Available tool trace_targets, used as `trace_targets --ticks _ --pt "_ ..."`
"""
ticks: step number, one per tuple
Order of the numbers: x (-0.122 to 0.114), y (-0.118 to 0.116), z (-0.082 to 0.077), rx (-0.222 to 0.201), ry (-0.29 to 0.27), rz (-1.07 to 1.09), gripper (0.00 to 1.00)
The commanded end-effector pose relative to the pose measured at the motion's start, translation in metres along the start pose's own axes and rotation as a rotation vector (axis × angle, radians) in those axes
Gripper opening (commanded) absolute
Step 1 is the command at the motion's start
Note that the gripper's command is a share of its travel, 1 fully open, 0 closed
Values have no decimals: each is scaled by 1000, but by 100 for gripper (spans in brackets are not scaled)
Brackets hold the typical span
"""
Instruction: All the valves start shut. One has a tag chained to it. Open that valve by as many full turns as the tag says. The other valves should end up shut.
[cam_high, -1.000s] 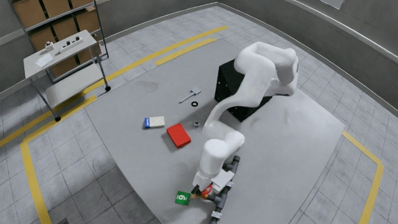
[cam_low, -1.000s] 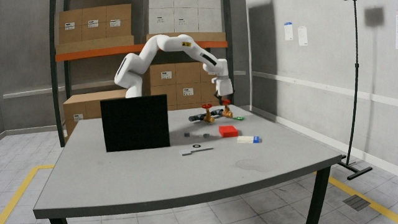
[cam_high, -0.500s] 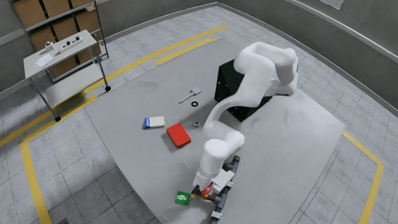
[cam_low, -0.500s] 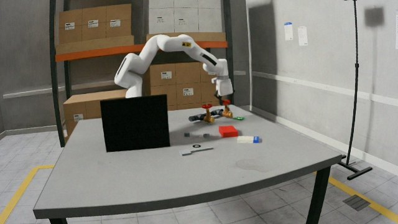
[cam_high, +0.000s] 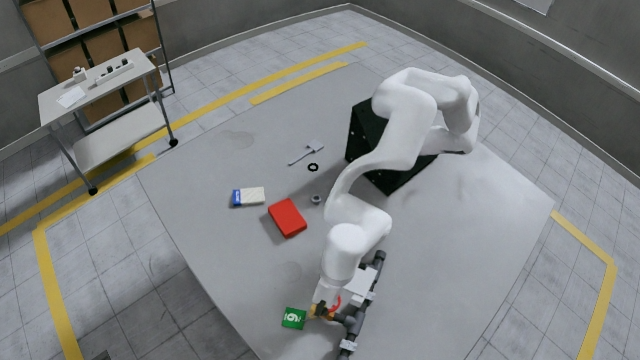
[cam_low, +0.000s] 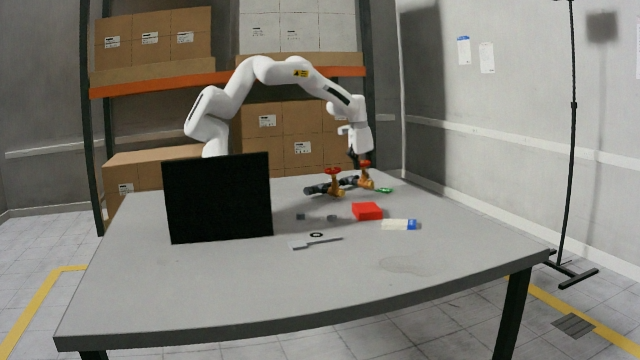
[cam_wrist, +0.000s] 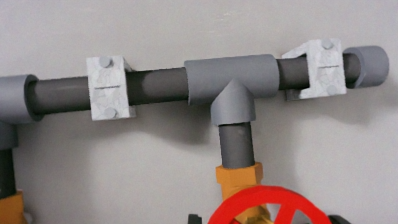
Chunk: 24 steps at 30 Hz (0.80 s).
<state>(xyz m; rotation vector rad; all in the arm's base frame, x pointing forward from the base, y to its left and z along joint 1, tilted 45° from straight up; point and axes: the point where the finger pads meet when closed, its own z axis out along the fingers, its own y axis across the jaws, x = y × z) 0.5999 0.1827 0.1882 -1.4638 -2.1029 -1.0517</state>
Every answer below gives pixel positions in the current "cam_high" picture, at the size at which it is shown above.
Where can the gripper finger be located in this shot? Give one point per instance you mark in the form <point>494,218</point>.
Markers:
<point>320,307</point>

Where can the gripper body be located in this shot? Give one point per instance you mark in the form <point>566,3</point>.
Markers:
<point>326,292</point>

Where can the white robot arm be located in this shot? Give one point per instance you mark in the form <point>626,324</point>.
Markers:
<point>411,113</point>

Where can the green square tag with white number 6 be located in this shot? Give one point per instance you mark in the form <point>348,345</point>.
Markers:
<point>292,318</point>

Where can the red rectangular block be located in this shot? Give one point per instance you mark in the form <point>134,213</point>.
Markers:
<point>287,218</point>

